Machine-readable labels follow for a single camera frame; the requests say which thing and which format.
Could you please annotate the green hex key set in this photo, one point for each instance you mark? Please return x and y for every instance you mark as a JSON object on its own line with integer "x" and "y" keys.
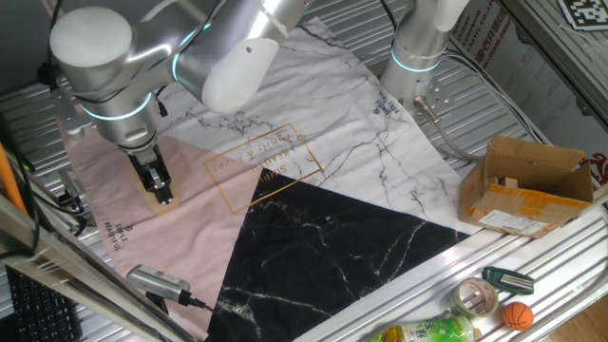
{"x": 508, "y": 280}

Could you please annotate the green tea bottle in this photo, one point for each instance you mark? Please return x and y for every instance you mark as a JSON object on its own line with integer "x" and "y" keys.
{"x": 427, "y": 331}

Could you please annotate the brown cardboard box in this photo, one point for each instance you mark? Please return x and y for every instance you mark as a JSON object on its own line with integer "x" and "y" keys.
{"x": 525, "y": 199}

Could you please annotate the marble pattern table cloth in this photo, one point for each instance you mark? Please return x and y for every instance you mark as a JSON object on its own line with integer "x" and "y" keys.
{"x": 309, "y": 142}

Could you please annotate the small wooden piece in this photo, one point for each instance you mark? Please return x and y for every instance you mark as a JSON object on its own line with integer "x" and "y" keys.
{"x": 492, "y": 181}
{"x": 509, "y": 182}

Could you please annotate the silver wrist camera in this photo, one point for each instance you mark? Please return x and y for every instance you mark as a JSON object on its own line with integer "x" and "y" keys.
{"x": 73, "y": 114}

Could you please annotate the clear tape roll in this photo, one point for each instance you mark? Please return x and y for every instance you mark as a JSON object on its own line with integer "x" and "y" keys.
{"x": 463, "y": 299}

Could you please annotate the black camera stand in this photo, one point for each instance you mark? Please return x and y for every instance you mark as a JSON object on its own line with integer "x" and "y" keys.
{"x": 157, "y": 301}

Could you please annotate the small orange basketball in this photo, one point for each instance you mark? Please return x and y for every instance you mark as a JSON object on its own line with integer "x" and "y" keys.
{"x": 518, "y": 316}

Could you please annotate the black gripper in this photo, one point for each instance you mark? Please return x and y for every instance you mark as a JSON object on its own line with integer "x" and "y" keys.
{"x": 145, "y": 161}

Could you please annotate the silver side camera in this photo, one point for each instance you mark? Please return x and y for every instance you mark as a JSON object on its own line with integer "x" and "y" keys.
{"x": 71, "y": 181}

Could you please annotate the grey printed board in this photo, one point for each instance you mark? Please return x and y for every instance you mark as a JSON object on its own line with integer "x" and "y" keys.
{"x": 522, "y": 81}

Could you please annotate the red paper ornament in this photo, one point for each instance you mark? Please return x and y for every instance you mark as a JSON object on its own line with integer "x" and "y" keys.
{"x": 601, "y": 168}

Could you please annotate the black keyboard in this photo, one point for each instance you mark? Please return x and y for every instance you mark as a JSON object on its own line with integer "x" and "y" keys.
{"x": 40, "y": 311}

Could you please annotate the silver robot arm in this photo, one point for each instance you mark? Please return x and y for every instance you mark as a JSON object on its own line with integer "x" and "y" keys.
{"x": 418, "y": 28}

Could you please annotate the grey frame beam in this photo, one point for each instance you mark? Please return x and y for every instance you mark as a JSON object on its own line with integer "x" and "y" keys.
{"x": 556, "y": 52}

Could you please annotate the aluminium frame beam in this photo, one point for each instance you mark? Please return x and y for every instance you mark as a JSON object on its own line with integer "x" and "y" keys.
{"x": 71, "y": 268}

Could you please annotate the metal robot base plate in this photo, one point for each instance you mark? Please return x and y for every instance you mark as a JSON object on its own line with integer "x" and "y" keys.
{"x": 439, "y": 97}

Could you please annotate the orange pole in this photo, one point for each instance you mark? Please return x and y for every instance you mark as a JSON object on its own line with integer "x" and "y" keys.
{"x": 9, "y": 180}

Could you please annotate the silver ribbed camera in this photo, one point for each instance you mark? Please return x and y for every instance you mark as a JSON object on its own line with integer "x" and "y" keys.
{"x": 159, "y": 282}

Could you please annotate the black white marker tag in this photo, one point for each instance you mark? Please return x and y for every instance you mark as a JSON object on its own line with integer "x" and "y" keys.
{"x": 584, "y": 14}

